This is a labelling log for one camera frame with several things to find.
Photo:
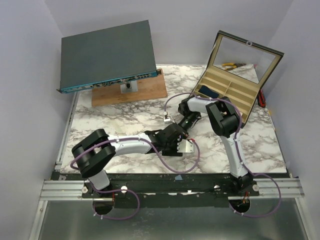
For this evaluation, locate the aluminium frame extrusion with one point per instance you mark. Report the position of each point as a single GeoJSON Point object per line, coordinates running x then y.
{"type": "Point", "coordinates": [279, 212]}

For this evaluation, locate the black compartment box with lid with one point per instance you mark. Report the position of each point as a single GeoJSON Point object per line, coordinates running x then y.
{"type": "Point", "coordinates": [241, 85]}

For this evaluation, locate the grey network switch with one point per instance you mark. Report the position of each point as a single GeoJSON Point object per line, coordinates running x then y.
{"type": "Point", "coordinates": [105, 57]}

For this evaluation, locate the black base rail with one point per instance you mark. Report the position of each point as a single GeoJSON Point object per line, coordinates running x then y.
{"type": "Point", "coordinates": [168, 190]}

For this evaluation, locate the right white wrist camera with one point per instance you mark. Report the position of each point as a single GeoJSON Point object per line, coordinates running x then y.
{"type": "Point", "coordinates": [167, 118]}

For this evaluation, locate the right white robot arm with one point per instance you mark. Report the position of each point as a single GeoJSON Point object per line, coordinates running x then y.
{"type": "Point", "coordinates": [226, 122]}

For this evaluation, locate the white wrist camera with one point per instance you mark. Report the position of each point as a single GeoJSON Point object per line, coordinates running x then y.
{"type": "Point", "coordinates": [167, 118]}
{"type": "Point", "coordinates": [185, 146]}

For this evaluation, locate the yellow handled pliers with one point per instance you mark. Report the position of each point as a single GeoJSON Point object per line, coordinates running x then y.
{"type": "Point", "coordinates": [231, 66]}

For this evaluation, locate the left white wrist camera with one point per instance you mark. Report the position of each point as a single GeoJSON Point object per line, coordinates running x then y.
{"type": "Point", "coordinates": [185, 146]}

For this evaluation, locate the rolled navy blue cloth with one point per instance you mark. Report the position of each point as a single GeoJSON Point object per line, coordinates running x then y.
{"type": "Point", "coordinates": [204, 90]}

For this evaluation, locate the wooden board stand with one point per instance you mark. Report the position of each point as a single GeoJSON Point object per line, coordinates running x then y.
{"type": "Point", "coordinates": [139, 90]}

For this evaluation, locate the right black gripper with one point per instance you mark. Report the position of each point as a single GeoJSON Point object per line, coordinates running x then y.
{"type": "Point", "coordinates": [180, 122]}

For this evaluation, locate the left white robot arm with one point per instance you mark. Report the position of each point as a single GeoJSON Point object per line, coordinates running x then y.
{"type": "Point", "coordinates": [94, 152]}

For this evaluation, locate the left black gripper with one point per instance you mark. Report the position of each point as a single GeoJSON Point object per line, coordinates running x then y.
{"type": "Point", "coordinates": [174, 152]}

